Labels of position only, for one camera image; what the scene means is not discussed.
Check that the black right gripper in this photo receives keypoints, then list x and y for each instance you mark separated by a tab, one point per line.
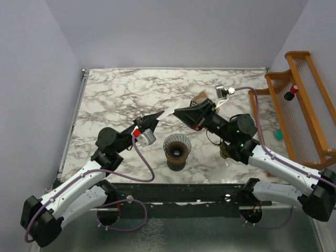
196	117

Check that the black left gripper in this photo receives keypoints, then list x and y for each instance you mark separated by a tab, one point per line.
142	122

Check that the grey ribbed glass dripper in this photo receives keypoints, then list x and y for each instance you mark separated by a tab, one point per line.
177	144

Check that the green glass dripper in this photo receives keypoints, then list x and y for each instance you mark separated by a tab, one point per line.
224	152

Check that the round wooden dripper base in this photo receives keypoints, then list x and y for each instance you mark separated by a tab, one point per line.
176	159

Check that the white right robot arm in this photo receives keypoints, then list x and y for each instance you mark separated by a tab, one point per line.
316	188

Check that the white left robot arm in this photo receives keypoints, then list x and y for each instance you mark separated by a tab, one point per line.
45	217

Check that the coffee paper filter box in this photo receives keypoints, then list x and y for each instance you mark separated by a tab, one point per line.
193	103

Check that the green cap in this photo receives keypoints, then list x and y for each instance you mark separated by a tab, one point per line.
278	135

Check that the red and black bottle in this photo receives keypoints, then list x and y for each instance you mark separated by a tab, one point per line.
291	93

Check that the orange wooden rack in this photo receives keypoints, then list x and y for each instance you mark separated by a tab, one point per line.
308	121

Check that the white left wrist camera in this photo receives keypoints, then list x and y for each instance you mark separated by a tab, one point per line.
146	138

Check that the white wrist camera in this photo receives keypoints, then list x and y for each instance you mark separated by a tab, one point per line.
146	138
222	94

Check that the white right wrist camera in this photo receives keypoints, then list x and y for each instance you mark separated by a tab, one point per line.
222	94

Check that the black front table rail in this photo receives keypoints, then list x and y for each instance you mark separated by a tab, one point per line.
178	200

